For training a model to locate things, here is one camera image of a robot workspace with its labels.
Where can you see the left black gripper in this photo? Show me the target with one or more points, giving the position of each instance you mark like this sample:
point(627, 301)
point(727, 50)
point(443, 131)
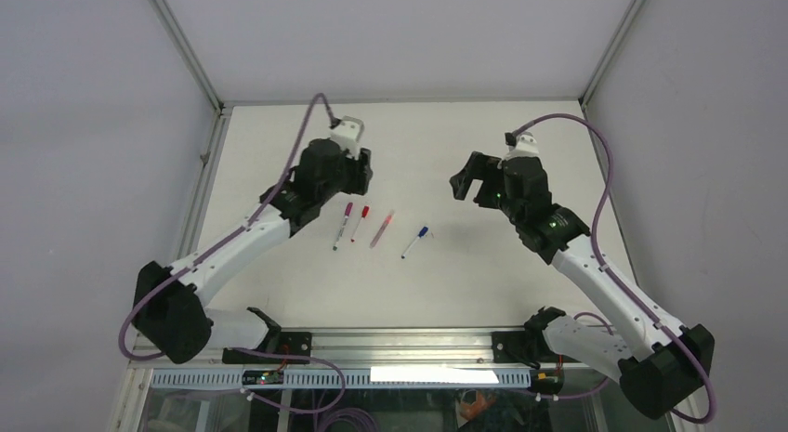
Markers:
point(362, 172)

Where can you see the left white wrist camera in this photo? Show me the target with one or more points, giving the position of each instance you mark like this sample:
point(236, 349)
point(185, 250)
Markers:
point(347, 134)

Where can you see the white slotted cable duct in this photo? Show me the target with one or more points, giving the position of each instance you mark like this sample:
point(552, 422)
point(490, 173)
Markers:
point(376, 377)

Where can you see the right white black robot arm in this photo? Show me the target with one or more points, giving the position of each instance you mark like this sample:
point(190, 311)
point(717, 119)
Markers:
point(656, 360)

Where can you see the orange object under table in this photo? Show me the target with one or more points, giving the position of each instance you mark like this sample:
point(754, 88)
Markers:
point(471, 403)

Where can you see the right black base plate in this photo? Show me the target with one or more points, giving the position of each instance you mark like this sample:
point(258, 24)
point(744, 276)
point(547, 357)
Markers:
point(522, 347)

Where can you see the aluminium mounting rail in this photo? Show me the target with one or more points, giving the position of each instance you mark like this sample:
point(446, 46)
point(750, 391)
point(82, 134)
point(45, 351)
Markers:
point(355, 348)

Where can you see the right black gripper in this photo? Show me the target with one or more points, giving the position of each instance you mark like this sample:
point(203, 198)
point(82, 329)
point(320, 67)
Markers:
point(479, 167)

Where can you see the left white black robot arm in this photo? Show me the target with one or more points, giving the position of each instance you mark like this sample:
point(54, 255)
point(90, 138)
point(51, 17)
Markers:
point(172, 303)

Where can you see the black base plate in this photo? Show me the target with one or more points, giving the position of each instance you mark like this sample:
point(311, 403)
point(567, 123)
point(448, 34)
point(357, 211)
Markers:
point(290, 343)
point(522, 347)

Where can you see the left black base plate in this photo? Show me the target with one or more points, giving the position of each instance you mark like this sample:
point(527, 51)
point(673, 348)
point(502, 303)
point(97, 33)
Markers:
point(290, 343)

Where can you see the white pen red tip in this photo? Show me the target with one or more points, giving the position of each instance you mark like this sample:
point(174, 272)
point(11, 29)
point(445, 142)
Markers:
point(354, 232)

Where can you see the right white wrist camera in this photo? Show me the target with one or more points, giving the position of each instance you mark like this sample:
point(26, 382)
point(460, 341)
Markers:
point(521, 145)

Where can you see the pink purple pen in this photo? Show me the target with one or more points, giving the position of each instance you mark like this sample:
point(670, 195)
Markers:
point(378, 235)

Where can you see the white pen blue tip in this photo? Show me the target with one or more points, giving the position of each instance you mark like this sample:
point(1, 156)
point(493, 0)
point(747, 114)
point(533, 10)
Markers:
point(410, 246)

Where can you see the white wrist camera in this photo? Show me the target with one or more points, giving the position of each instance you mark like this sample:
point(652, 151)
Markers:
point(521, 145)
point(347, 134)

